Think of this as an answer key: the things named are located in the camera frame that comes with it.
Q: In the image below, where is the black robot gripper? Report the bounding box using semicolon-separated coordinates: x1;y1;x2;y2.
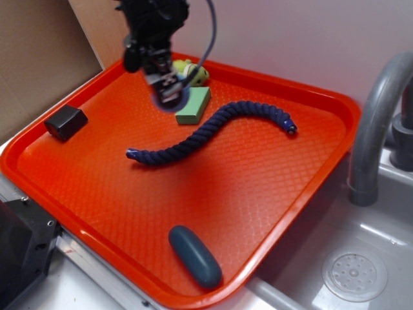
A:
116;1;189;105

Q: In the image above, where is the light blue textured ball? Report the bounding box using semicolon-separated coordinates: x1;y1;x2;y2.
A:
152;87;190;113

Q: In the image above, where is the green plush turtle toy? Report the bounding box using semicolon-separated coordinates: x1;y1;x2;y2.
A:
172;59;210;87

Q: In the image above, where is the green rectangular block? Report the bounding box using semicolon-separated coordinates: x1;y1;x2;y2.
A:
175;87;211;125

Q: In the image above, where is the brown cardboard panel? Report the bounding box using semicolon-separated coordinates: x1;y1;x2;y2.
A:
1;1;127;143

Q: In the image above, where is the small black box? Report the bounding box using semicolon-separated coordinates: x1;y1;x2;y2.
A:
43;105;88;141

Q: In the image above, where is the orange plastic tray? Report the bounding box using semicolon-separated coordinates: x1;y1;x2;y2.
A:
1;61;361;309

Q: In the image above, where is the dark teal oval capsule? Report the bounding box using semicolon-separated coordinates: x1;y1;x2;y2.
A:
168;225;223;289

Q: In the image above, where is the grey curved faucet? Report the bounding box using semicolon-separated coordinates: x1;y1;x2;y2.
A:
348;52;412;207

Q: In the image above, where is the grey sink basin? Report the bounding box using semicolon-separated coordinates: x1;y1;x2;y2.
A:
247;160;412;309

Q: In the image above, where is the round sink drain strainer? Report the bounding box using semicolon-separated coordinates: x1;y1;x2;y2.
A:
321;247;388;303

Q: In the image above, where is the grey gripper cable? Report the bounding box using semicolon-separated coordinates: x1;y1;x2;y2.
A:
180;0;217;88

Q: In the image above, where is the dark blue twisted rope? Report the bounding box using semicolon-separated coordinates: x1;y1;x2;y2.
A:
125;100;299;168

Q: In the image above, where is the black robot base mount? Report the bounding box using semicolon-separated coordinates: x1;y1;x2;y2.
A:
1;197;60;309

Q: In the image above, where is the dark grey faucet handle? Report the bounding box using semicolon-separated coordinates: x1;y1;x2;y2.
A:
390;80;412;172

